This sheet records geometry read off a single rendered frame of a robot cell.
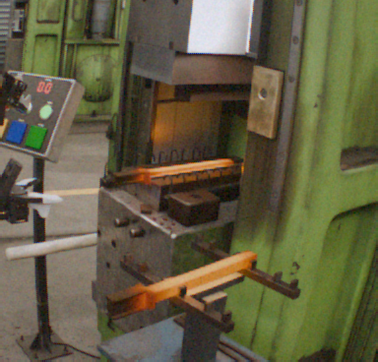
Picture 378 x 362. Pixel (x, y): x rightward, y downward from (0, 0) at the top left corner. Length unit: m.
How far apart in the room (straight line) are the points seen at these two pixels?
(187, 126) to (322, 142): 0.69
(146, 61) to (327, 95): 0.55
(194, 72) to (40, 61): 4.88
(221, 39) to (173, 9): 0.16
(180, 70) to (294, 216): 0.48
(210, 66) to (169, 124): 0.37
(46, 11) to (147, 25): 4.74
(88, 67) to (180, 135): 4.45
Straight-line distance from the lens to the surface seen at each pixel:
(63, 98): 1.93
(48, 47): 6.36
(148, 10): 1.62
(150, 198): 1.64
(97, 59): 6.33
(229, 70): 1.65
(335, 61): 1.35
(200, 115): 1.96
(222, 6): 1.53
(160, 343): 1.39
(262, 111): 1.45
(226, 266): 1.21
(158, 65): 1.57
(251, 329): 1.65
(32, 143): 1.93
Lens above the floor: 1.52
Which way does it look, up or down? 17 degrees down
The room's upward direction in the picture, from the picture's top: 6 degrees clockwise
